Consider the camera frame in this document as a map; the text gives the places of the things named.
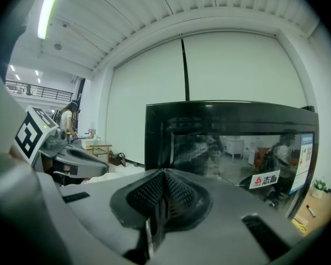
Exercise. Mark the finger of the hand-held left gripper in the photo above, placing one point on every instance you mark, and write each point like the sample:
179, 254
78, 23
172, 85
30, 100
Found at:
81, 154

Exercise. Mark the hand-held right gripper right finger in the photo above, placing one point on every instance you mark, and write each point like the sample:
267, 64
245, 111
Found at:
184, 197

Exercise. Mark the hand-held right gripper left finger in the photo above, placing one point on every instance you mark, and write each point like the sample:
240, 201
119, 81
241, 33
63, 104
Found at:
143, 195

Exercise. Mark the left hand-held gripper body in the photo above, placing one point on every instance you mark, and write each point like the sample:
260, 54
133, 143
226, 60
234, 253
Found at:
30, 134

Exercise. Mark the black glass fridge door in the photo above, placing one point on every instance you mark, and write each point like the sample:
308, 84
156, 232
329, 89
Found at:
198, 137

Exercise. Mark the green plastic bottle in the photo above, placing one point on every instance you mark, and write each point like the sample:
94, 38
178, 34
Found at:
95, 140

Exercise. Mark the small wooden side table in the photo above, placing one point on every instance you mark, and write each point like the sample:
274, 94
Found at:
100, 148

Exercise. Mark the brown leather bag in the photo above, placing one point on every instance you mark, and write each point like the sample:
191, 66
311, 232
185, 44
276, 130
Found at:
116, 159

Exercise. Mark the black metal railing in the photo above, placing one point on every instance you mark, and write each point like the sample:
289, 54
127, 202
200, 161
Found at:
44, 91

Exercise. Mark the white red label sticker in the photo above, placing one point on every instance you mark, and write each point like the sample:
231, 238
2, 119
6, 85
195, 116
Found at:
264, 180

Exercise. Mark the white roller blind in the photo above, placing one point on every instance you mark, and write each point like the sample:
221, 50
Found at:
146, 101
242, 68

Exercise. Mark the yellow tape roll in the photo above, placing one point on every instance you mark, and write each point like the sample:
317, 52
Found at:
300, 225

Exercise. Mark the long ceiling light tube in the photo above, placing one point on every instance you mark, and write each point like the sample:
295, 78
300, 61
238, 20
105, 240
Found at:
48, 10

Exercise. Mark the black marker pen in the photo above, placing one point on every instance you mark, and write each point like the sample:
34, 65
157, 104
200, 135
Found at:
310, 211

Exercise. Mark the blue white info sticker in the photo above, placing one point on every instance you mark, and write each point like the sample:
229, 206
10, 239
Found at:
306, 153

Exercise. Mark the small potted plant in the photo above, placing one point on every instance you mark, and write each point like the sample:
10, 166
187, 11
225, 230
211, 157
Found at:
320, 186

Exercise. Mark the light wooden desk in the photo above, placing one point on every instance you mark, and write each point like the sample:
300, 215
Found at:
324, 208

